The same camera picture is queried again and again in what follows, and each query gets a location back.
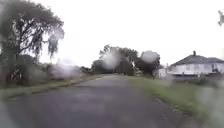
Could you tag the white house with dark roof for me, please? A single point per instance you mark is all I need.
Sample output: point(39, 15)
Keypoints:
point(196, 66)

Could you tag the large spreading tree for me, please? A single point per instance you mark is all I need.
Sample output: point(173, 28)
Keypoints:
point(26, 30)

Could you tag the low bushes beside road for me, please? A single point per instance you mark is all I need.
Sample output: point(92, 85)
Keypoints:
point(63, 70)

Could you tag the distant clump of trees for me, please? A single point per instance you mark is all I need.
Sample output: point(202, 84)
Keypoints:
point(125, 61)

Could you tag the wide green grass verge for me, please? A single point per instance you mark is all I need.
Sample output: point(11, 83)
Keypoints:
point(180, 95)

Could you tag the grey asphalt road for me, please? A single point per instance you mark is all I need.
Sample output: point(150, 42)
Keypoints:
point(103, 106)

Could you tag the grass verge with bare patches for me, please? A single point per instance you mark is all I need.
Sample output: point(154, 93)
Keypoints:
point(36, 88)

